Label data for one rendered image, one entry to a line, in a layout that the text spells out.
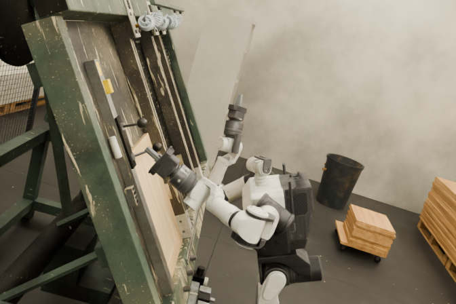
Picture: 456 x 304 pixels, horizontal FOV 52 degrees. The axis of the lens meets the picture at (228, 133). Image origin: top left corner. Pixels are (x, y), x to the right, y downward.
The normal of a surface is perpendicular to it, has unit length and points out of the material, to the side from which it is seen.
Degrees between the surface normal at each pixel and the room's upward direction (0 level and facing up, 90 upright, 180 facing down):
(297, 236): 91
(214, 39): 90
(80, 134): 90
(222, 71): 90
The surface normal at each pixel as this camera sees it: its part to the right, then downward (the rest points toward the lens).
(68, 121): -0.03, 0.22
